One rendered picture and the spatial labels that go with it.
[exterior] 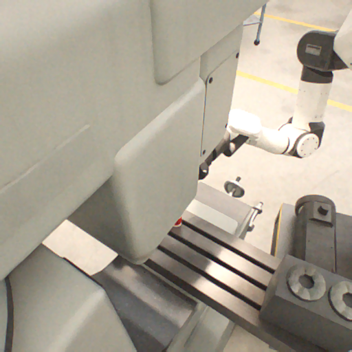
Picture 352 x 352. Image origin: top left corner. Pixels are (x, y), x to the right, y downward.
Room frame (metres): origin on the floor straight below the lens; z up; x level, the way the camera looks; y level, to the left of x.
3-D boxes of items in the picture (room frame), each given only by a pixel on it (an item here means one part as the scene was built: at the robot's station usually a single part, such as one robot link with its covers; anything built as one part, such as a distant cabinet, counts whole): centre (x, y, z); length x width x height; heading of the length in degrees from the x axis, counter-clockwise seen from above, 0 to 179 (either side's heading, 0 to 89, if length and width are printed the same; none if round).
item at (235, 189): (0.92, -0.27, 0.60); 0.16 x 0.12 x 0.12; 147
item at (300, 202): (0.89, -0.73, 0.50); 0.20 x 0.05 x 0.20; 72
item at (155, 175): (0.34, 0.11, 1.47); 0.24 x 0.19 x 0.26; 57
